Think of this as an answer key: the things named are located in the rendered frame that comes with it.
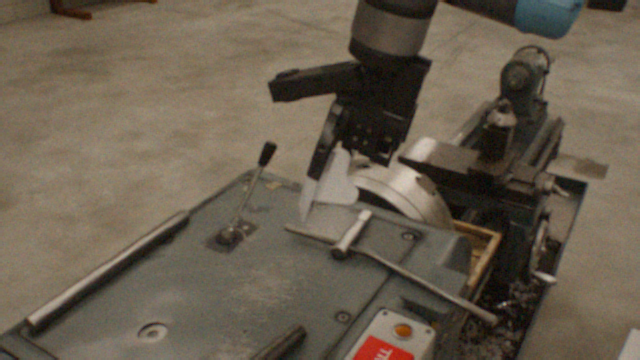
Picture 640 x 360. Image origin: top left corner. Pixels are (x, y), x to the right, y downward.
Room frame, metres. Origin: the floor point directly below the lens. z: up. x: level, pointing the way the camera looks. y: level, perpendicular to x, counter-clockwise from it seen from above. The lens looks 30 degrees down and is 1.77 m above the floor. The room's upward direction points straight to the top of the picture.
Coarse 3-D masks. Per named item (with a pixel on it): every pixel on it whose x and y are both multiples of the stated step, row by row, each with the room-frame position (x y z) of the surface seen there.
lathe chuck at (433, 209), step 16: (368, 176) 0.92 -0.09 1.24; (384, 176) 0.92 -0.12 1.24; (400, 176) 0.93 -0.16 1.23; (416, 176) 0.94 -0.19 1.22; (400, 192) 0.88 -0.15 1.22; (416, 192) 0.90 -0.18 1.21; (432, 192) 0.92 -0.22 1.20; (416, 208) 0.86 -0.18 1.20; (432, 208) 0.88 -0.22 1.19; (432, 224) 0.85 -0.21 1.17; (448, 224) 0.89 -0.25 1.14
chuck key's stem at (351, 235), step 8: (360, 216) 0.73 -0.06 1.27; (368, 216) 0.73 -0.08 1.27; (360, 224) 0.71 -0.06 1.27; (352, 232) 0.68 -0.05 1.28; (360, 232) 0.69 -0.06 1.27; (344, 240) 0.66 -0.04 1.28; (352, 240) 0.67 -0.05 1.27; (336, 248) 0.64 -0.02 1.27; (344, 248) 0.64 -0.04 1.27; (336, 256) 0.64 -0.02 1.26; (344, 256) 0.64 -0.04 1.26
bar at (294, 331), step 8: (288, 328) 0.48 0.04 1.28; (296, 328) 0.48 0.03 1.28; (304, 328) 0.49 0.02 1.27; (280, 336) 0.47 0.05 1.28; (288, 336) 0.47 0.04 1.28; (296, 336) 0.47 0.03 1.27; (304, 336) 0.48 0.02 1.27; (272, 344) 0.46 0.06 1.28; (280, 344) 0.46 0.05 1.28; (288, 344) 0.46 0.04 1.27; (296, 344) 0.47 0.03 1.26; (264, 352) 0.45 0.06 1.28; (272, 352) 0.45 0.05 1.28; (280, 352) 0.45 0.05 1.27; (288, 352) 0.46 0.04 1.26
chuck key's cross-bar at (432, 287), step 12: (288, 228) 0.70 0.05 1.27; (300, 228) 0.69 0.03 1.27; (324, 240) 0.67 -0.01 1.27; (336, 240) 0.67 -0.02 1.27; (360, 252) 0.64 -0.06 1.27; (372, 252) 0.64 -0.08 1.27; (384, 264) 0.62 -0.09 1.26; (396, 264) 0.61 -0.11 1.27; (408, 276) 0.59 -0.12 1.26; (420, 276) 0.59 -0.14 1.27; (432, 288) 0.57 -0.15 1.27; (456, 300) 0.54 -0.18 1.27; (480, 312) 0.52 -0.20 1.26; (492, 324) 0.51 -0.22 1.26
